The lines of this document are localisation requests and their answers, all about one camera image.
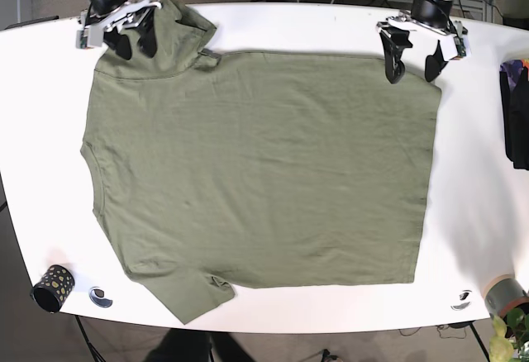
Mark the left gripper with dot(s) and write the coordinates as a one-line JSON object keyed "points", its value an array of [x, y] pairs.
{"points": [[432, 19]]}

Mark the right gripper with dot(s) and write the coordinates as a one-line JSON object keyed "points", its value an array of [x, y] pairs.
{"points": [[137, 15]]}

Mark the olive green T-shirt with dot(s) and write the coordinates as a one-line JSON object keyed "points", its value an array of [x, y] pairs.
{"points": [[255, 169]]}

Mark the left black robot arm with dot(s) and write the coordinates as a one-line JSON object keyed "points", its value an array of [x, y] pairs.
{"points": [[432, 19]]}

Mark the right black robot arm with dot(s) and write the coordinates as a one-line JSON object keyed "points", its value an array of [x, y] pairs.
{"points": [[101, 8]]}

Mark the right silver table grommet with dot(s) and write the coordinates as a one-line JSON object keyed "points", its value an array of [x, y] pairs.
{"points": [[462, 300]]}

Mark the silver table grommet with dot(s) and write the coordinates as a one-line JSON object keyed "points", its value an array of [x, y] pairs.
{"points": [[98, 297], [462, 300]]}

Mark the black gold-dotted cup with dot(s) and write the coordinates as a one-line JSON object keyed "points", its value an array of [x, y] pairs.
{"points": [[51, 291]]}

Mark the left silver table grommet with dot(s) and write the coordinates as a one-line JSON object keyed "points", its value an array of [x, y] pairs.
{"points": [[98, 297]]}

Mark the grey flower pot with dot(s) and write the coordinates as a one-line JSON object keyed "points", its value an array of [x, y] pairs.
{"points": [[503, 294]]}

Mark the green potted plant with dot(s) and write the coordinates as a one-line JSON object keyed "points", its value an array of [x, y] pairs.
{"points": [[510, 339]]}

